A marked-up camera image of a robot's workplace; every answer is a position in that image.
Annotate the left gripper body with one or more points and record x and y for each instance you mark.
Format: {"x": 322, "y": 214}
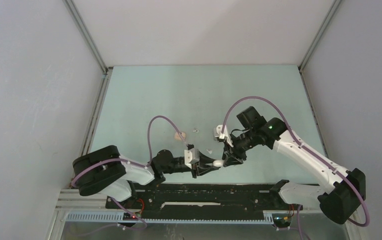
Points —
{"x": 194, "y": 169}

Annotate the white earbud charging case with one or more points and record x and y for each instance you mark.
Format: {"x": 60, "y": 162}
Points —
{"x": 218, "y": 163}

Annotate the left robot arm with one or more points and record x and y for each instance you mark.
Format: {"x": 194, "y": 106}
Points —
{"x": 106, "y": 171}

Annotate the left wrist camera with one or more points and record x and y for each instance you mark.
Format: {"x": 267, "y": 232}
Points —
{"x": 191, "y": 157}

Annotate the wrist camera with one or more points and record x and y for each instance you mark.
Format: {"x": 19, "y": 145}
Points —
{"x": 222, "y": 135}
{"x": 191, "y": 157}

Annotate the beige earbud charging case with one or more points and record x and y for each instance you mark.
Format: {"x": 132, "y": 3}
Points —
{"x": 180, "y": 136}

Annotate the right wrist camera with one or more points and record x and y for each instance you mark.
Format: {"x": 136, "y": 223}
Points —
{"x": 222, "y": 135}

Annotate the aluminium frame rail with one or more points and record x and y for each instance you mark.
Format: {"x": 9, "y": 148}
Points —
{"x": 71, "y": 200}

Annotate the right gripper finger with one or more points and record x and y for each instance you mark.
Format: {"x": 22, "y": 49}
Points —
{"x": 232, "y": 161}
{"x": 226, "y": 152}

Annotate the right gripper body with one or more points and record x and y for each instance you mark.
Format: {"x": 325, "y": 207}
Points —
{"x": 241, "y": 144}

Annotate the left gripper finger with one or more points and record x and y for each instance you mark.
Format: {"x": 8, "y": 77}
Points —
{"x": 205, "y": 160}
{"x": 205, "y": 170}

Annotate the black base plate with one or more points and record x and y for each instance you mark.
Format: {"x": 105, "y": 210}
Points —
{"x": 205, "y": 202}

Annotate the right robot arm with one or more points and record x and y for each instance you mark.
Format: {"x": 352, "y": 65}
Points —
{"x": 339, "y": 191}

